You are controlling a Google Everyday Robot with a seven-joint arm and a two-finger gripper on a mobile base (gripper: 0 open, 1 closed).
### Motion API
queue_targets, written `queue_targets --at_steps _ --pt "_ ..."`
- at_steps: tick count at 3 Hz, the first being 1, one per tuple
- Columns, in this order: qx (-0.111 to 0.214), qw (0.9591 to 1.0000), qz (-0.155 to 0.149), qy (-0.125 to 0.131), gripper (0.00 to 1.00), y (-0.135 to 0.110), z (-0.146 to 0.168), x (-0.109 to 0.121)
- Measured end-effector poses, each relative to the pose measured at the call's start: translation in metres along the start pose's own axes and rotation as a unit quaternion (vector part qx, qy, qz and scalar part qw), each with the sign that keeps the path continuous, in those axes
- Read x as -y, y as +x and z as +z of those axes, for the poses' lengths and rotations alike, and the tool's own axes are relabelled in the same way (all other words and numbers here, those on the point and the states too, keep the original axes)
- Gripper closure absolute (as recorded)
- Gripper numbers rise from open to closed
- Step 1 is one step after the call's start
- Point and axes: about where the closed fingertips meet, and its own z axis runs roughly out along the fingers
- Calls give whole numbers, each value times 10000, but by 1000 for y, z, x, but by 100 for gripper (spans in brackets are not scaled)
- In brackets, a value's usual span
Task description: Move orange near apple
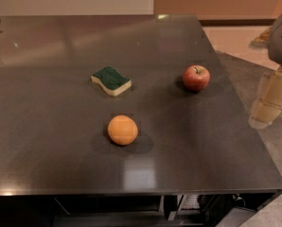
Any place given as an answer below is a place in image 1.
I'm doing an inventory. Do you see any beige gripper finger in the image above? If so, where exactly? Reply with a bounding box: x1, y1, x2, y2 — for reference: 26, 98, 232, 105
248, 66, 282, 129

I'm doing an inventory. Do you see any orange fruit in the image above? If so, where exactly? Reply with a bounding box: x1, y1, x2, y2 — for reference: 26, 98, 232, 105
108, 115, 138, 146

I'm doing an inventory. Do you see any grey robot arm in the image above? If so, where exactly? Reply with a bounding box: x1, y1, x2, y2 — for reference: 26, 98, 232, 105
249, 13, 282, 129

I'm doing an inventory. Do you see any red apple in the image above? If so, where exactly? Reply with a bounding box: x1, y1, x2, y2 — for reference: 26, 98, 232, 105
183, 65, 210, 93

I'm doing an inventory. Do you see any green and yellow sponge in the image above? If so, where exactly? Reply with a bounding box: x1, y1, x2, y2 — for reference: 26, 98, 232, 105
91, 66, 132, 96

